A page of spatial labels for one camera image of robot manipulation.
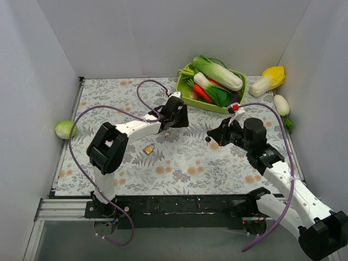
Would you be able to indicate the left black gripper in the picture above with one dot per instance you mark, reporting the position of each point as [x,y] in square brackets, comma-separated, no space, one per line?
[171,117]

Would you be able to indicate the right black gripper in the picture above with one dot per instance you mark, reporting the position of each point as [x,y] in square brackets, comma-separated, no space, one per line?
[223,133]

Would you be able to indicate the black-headed key bunch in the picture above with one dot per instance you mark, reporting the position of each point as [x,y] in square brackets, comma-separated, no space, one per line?
[208,140]

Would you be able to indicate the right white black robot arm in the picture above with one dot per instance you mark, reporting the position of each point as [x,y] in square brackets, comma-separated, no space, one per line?
[319,230]

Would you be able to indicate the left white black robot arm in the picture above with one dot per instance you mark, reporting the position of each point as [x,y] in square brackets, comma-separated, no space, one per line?
[108,147]

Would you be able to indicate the green plastic tray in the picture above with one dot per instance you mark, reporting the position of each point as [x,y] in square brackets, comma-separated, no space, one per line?
[182,87]

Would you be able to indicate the toy orange carrot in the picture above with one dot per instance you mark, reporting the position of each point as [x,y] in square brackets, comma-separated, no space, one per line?
[201,92]

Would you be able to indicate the toy green leafy vegetable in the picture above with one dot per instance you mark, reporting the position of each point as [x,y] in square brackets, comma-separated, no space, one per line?
[219,95]

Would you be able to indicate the toy purple eggplant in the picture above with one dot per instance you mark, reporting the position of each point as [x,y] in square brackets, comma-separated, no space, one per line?
[236,97]

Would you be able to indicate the brass padlock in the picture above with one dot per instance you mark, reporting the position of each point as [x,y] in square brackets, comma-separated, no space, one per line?
[149,149]

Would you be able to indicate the floral table mat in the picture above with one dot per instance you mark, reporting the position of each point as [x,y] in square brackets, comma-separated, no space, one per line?
[181,164]

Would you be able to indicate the toy red pepper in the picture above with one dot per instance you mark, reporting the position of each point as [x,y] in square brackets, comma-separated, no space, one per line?
[216,83]

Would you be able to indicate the large toy napa cabbage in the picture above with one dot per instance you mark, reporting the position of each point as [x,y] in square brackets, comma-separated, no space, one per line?
[217,73]

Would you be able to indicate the toy white radish on table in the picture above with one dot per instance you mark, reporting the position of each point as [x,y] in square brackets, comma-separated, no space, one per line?
[283,109]

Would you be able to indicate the toy yellow-leaf cabbage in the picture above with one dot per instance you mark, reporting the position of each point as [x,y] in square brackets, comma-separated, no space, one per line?
[271,78]

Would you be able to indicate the toy round green cabbage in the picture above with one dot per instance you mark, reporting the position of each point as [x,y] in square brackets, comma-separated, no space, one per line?
[64,129]

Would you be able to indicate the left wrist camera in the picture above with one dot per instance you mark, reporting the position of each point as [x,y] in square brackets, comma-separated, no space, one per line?
[177,94]

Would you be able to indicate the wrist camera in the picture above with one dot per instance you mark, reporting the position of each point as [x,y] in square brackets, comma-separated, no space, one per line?
[177,94]
[236,112]

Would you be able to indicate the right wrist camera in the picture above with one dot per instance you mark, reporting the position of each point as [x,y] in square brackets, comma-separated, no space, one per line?
[236,112]

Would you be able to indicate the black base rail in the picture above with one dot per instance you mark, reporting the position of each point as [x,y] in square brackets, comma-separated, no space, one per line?
[178,211]

